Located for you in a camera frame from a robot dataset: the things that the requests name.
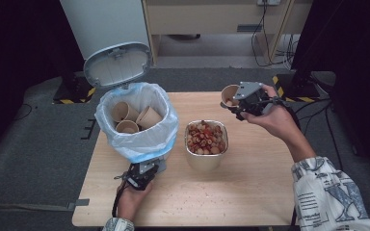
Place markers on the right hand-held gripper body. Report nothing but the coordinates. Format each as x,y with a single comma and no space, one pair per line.
253,102

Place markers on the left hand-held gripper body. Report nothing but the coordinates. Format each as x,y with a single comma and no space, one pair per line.
139,178

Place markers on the brown paper cup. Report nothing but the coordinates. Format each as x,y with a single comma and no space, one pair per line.
229,93
122,110
149,118
127,127

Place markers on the white pedal trash can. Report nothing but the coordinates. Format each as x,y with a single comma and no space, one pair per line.
117,65

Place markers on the person's left hand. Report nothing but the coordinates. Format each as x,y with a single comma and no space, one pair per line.
133,202

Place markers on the person's right hand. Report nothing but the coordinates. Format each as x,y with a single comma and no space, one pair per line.
279,120

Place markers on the leftover snack bits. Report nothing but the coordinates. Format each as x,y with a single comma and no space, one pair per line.
229,102

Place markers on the clear plastic trash bag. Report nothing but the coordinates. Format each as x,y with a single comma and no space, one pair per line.
141,144

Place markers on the pile of dried fruit mix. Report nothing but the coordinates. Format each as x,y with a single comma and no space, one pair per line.
205,138

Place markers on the black stand with striped base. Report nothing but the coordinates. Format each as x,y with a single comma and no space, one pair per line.
297,89
74,93

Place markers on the metal food container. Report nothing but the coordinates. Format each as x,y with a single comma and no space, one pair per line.
204,162

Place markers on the grey tape strip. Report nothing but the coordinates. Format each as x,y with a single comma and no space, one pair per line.
77,204

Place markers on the light wooden desk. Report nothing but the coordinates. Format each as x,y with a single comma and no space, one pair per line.
205,19

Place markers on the white power strip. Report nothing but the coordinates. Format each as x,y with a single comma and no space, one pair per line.
269,2

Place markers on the black curtain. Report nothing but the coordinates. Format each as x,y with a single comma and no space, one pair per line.
359,64
13,48

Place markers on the white cabinet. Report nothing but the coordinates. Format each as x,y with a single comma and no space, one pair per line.
102,22

